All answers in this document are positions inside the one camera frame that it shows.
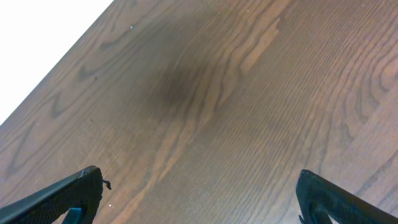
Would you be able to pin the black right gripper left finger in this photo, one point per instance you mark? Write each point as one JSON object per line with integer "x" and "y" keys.
{"x": 77, "y": 196}

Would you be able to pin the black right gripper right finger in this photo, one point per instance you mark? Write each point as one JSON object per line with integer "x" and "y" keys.
{"x": 321, "y": 202}

